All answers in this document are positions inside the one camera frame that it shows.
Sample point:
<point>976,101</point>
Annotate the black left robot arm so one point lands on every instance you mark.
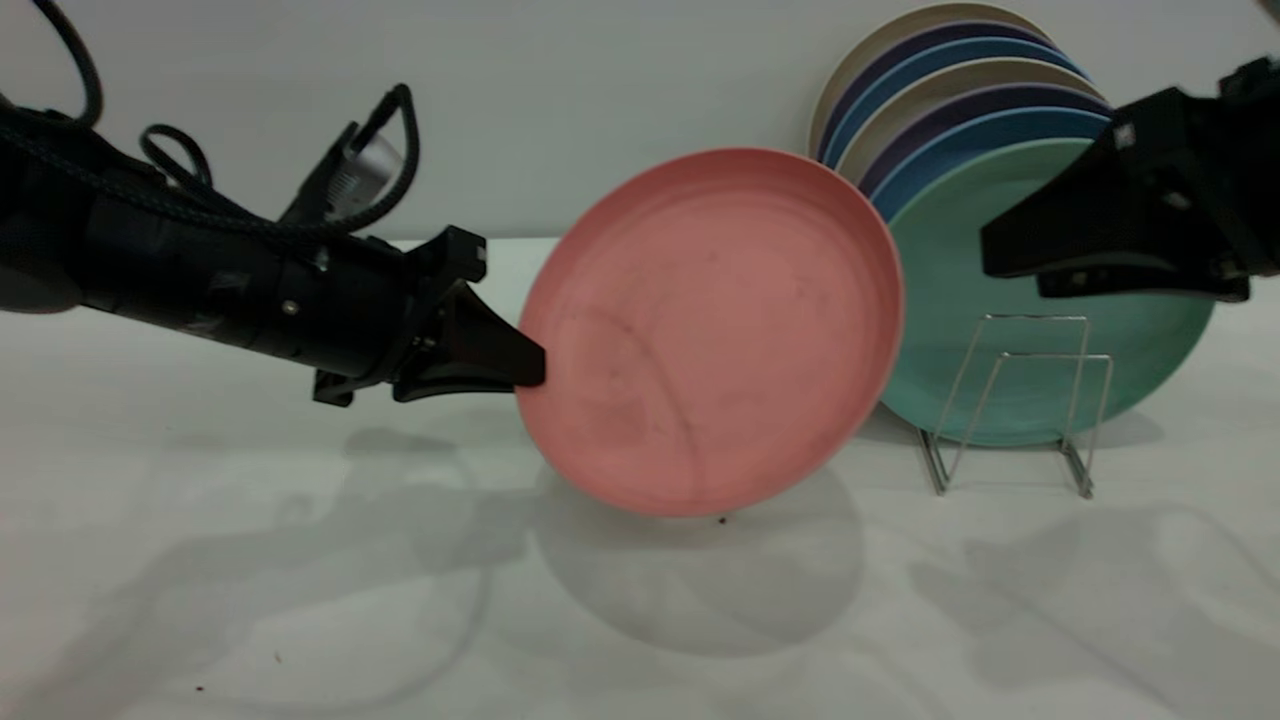
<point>150,265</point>

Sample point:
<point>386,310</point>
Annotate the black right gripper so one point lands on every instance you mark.
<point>1245,170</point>

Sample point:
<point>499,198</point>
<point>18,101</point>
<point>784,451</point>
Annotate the beige plate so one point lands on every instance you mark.
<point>980,73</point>
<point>940,11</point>

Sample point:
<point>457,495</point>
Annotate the green plate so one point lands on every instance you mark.
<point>1000,260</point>

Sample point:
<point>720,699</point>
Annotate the blue plate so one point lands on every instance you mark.
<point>960,51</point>
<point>1000,126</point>

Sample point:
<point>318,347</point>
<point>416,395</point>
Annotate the purple plate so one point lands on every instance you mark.
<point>960,31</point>
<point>1010,95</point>

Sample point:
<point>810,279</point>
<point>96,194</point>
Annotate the pink plate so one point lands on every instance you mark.
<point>720,340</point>

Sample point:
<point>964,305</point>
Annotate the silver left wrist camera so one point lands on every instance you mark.
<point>365,165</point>

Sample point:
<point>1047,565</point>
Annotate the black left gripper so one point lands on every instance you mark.
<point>445,260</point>

